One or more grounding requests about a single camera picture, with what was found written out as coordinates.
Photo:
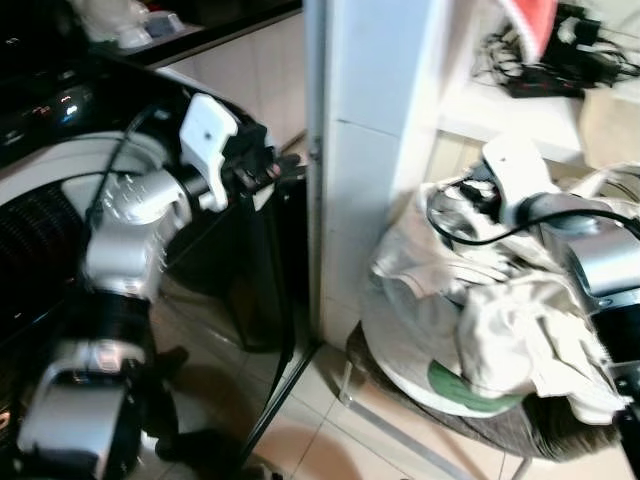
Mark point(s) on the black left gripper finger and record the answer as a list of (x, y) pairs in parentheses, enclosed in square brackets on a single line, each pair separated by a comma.
[(282, 160), (286, 178)]

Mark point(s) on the cream garment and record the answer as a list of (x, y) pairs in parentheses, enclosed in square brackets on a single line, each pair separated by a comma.
[(420, 265)]

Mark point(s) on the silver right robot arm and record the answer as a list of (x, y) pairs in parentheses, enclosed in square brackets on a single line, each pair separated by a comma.
[(600, 260)]

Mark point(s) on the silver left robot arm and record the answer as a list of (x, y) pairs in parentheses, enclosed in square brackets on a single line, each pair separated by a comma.
[(120, 255)]

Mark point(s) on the black top-loading washing machine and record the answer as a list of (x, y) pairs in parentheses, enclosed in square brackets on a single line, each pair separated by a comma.
[(230, 290)]

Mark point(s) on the white shelf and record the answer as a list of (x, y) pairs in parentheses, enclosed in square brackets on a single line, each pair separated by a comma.
[(500, 120)]

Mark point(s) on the dark counter top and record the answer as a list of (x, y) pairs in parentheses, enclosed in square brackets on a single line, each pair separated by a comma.
[(220, 28)]

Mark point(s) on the white crumpled garment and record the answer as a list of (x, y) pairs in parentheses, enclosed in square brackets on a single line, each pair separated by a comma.
[(520, 340)]

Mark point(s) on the black power strip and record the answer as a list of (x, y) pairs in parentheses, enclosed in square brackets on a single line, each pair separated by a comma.
[(540, 85)]

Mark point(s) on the white basin with green label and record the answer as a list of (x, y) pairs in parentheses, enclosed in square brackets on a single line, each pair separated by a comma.
[(400, 350)]

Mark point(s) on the small blue-grey box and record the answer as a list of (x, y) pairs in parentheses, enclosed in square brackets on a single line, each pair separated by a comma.
[(165, 22)]

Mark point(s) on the beige box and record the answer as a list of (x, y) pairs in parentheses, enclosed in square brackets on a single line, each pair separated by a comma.
[(612, 125)]

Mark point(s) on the red cloth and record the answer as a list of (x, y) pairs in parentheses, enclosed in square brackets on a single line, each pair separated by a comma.
[(530, 20)]

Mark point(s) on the white plastic bag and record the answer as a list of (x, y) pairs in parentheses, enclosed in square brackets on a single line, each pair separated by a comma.
[(108, 20)]

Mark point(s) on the black power adapter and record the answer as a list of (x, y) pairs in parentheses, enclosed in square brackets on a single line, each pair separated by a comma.
[(575, 30)]

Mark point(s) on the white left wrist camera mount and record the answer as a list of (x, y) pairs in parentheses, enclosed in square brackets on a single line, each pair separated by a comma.
[(205, 135)]

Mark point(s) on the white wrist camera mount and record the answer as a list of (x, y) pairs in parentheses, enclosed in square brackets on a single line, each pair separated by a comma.
[(515, 165), (205, 135)]

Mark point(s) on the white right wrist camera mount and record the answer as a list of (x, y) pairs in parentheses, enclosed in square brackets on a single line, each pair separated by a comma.
[(515, 165)]

